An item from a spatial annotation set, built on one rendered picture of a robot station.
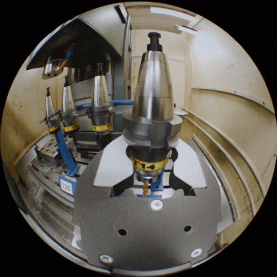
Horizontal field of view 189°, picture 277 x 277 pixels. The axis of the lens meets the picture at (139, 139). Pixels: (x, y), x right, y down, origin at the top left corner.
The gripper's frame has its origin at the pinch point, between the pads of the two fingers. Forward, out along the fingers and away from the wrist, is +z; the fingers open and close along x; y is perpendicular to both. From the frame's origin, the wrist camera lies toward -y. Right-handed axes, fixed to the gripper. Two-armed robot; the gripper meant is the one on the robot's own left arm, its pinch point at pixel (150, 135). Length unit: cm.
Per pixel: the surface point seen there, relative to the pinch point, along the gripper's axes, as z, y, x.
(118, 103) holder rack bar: 12.8, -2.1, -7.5
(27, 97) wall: 38, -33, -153
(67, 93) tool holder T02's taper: 8.5, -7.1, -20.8
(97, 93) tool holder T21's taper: 7.6, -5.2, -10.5
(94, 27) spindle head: 17.5, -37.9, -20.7
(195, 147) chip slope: 52, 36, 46
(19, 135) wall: 9, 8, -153
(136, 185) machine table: 11.9, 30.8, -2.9
